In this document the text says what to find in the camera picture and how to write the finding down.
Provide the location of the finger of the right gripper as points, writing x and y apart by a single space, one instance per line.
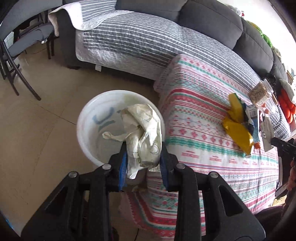
286 151

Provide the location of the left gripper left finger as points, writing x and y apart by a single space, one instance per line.
78 208

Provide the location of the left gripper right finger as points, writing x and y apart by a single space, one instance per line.
208 208

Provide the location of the white paper trash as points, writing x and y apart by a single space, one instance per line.
143 137

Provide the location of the white plastic trash bin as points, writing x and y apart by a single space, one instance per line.
101 114

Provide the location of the orange red cushion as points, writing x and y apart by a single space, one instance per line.
287 107

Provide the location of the yellow crumpled snack bag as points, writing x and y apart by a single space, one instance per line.
236 124

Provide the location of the clear jar of nuts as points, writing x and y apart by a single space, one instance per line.
261 93

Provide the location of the patterned red green tablecloth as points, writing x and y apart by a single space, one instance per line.
194 102

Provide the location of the green plush toy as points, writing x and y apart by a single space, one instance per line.
268 41

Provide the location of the dark grey sofa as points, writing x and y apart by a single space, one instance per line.
208 20

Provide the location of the grey striped sofa cover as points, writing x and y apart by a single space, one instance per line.
150 44

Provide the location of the black frame grey chair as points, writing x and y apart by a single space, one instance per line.
42 32

